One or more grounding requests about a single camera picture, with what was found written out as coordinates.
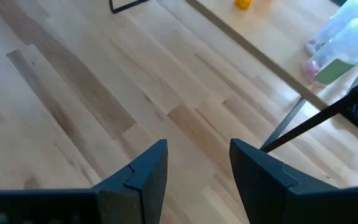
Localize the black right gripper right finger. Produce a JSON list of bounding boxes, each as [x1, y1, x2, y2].
[[229, 138, 339, 224]]

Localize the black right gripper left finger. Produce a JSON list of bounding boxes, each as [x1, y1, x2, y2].
[[94, 139, 169, 224]]

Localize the clear bottle red pills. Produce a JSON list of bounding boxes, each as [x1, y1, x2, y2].
[[302, 17, 358, 87]]

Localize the orange pill vial white cap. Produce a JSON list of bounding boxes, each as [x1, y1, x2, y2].
[[234, 0, 255, 11]]

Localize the wooden shelf black metal legs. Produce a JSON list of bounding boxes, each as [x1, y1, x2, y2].
[[108, 0, 358, 154]]

